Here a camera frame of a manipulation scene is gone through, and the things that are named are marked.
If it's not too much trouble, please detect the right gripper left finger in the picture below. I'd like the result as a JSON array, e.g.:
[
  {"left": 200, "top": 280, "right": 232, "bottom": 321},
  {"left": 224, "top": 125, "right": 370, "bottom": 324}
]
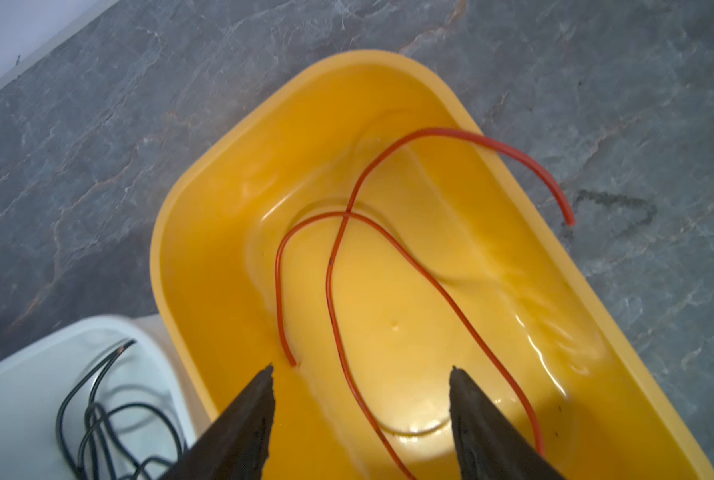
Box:
[{"left": 162, "top": 365, "right": 276, "bottom": 479}]

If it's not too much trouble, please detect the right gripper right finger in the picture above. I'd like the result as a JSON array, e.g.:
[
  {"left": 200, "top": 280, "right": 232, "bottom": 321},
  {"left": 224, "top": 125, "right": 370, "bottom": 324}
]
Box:
[{"left": 449, "top": 367, "right": 563, "bottom": 480}]

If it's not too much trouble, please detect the black cable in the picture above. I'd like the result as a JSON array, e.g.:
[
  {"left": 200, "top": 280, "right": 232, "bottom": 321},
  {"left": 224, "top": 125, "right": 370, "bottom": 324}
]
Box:
[{"left": 55, "top": 339, "right": 189, "bottom": 480}]

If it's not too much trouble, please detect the red cable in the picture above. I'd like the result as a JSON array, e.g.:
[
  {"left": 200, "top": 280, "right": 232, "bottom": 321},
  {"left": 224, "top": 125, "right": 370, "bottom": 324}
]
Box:
[{"left": 274, "top": 126, "right": 577, "bottom": 480}]

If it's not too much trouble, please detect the white plastic bin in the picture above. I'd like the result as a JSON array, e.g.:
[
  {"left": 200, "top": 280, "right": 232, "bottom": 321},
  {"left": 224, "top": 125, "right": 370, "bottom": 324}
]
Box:
[{"left": 0, "top": 315, "right": 210, "bottom": 479}]

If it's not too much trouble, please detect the yellow plastic bin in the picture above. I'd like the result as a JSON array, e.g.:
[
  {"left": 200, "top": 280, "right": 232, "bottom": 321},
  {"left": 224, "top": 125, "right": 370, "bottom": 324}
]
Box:
[{"left": 150, "top": 51, "right": 714, "bottom": 479}]

